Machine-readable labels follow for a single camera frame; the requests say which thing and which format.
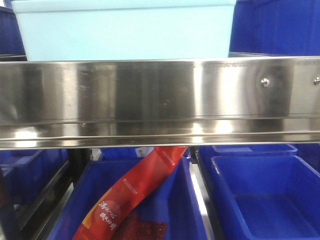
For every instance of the red paper gift bag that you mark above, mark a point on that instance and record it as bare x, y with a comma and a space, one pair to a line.
108, 213

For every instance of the blue bin lower left front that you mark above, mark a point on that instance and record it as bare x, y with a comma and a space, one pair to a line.
27, 172

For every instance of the blue bin lower centre rear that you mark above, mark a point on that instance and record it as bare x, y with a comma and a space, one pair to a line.
126, 153

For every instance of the blue bin upper left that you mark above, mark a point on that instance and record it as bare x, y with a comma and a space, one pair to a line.
10, 36

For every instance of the blue bin lower centre front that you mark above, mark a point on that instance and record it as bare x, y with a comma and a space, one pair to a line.
174, 202

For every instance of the stainless steel shelf front rail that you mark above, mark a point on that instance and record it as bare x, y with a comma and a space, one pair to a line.
185, 102

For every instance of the blue bin lower right rear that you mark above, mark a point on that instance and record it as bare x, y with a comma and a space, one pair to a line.
207, 152

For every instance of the blue bin lower right front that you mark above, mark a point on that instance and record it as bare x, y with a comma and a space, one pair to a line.
266, 198

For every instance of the steel lane divider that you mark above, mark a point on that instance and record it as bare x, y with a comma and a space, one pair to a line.
203, 201

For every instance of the light blue plastic bin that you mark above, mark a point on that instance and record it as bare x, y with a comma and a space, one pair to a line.
65, 30

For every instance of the blue bin upper right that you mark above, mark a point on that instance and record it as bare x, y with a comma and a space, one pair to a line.
276, 27

